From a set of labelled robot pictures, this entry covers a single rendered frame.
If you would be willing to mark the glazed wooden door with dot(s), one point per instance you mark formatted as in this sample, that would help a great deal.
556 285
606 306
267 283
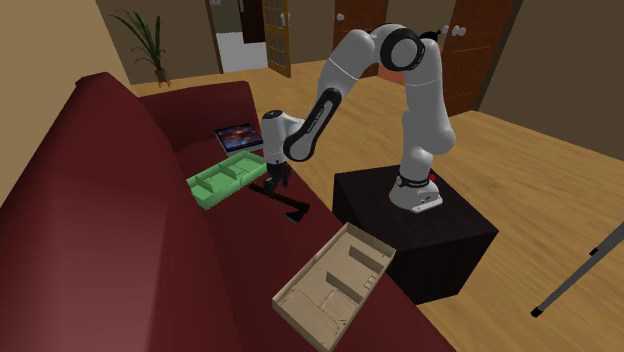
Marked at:
276 36

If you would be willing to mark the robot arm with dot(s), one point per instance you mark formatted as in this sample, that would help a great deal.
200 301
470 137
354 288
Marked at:
419 97

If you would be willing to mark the black axe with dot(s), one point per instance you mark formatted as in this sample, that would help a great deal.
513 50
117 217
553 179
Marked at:
292 207

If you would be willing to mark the grey tripod leg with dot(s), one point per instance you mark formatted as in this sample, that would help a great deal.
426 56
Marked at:
580 273

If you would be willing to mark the potted green plant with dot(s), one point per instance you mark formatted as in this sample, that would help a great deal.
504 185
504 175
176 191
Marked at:
148 44

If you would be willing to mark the green divided tray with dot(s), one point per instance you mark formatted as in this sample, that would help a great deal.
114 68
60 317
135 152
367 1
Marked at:
214 187

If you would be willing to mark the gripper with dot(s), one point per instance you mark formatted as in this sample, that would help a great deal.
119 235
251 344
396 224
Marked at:
278 173

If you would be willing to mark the dark red sofa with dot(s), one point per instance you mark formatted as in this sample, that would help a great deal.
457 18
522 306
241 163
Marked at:
97 219

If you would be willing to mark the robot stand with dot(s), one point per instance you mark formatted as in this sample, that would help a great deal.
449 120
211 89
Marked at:
429 244

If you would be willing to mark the brown wooden door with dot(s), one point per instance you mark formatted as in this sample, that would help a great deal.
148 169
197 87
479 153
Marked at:
470 53
358 19

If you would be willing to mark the book with dark cover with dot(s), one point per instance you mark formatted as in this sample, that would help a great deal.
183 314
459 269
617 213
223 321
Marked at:
238 136

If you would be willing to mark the beige divided tray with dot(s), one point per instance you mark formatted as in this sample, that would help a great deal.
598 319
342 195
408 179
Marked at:
336 287

